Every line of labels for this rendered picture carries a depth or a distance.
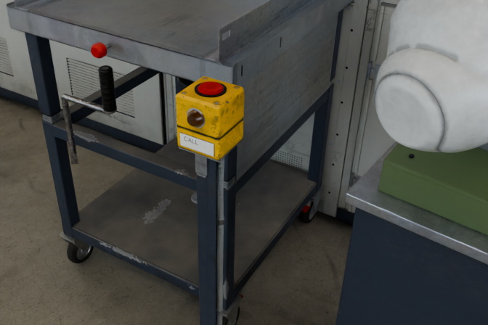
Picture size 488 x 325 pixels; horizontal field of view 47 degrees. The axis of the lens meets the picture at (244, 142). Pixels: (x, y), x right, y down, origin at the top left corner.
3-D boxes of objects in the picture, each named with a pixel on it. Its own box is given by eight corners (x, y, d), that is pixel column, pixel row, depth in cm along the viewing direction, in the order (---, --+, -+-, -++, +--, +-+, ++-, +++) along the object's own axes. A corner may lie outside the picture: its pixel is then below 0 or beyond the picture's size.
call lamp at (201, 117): (200, 134, 84) (200, 114, 82) (181, 128, 85) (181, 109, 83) (205, 130, 85) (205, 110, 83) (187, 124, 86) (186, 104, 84)
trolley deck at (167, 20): (233, 93, 109) (234, 65, 106) (10, 28, 134) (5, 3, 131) (354, 0, 159) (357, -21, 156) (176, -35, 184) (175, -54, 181)
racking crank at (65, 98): (67, 163, 142) (48, 54, 126) (75, 157, 144) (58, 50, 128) (118, 183, 135) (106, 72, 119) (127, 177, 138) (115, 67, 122)
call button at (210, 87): (214, 104, 84) (214, 94, 83) (192, 97, 86) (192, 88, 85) (228, 93, 87) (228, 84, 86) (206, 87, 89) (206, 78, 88)
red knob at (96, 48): (101, 61, 117) (99, 46, 115) (89, 57, 118) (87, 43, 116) (115, 54, 120) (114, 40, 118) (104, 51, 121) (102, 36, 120)
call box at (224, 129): (218, 163, 87) (218, 106, 81) (176, 149, 90) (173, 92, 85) (244, 140, 93) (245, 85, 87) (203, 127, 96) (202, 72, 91)
